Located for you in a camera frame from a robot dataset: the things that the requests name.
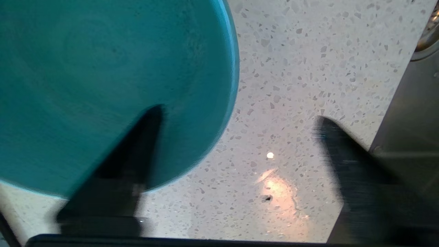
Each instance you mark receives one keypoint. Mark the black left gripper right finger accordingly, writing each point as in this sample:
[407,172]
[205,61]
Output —
[370,192]

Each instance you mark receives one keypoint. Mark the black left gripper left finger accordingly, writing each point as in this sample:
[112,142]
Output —
[120,178]

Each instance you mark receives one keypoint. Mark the blue plastic bowl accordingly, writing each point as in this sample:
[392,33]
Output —
[103,85]

